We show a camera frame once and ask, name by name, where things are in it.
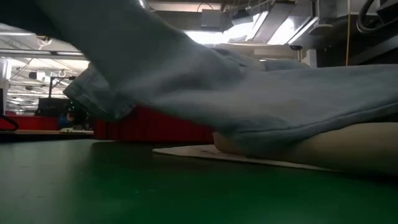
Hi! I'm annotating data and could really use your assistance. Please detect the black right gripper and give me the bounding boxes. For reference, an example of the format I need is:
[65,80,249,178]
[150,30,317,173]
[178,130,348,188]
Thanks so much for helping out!
[376,0,398,24]

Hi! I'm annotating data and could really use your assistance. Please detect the khaki shorts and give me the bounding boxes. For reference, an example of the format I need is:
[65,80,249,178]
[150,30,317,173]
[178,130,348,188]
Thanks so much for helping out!
[213,121,398,177]

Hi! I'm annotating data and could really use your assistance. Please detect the light blue jeans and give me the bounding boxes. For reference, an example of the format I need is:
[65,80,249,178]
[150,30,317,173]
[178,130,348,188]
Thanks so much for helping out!
[0,0,398,158]

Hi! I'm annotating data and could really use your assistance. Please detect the red plastic laundry bin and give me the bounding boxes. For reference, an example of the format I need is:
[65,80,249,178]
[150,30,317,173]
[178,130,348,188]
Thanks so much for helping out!
[93,105,215,144]

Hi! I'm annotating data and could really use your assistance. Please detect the red storage bin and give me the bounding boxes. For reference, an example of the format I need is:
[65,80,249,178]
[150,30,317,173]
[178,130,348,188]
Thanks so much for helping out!
[0,114,60,131]

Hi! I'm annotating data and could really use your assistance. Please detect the white printed tote bag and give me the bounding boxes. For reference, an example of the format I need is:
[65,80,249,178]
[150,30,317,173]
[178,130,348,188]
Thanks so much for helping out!
[152,144,343,174]

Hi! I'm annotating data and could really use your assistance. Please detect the green table mat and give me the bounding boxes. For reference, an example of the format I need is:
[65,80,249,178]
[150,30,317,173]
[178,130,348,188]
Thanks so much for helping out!
[0,139,398,224]

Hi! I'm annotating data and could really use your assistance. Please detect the black monitor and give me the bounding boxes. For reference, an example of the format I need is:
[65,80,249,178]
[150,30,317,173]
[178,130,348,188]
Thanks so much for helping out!
[37,98,71,118]

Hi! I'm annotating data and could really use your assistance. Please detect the long linear ceiling light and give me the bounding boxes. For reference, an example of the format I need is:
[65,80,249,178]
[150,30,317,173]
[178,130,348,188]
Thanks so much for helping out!
[0,49,88,62]

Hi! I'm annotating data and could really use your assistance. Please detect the wooden workbench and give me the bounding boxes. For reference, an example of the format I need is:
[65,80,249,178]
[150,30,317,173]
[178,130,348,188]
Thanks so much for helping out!
[0,129,95,142]

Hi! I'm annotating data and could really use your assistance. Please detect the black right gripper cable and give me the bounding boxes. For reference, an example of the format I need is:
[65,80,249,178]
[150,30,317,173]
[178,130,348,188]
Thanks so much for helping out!
[356,0,398,34]

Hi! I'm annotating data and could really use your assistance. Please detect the yellow hanging cord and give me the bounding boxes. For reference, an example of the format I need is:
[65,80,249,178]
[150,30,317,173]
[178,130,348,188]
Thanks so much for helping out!
[345,0,351,66]

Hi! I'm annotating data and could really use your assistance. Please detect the large shiny metal duct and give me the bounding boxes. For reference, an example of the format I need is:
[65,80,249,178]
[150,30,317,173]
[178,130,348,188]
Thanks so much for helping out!
[223,0,320,46]

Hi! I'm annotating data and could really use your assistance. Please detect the black yellow cord reel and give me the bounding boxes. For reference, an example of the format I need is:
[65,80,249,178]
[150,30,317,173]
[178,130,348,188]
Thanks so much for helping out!
[36,34,53,48]

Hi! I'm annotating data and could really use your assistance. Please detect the black curved cable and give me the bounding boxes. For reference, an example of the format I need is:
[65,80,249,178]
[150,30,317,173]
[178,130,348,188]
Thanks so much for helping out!
[0,113,19,132]

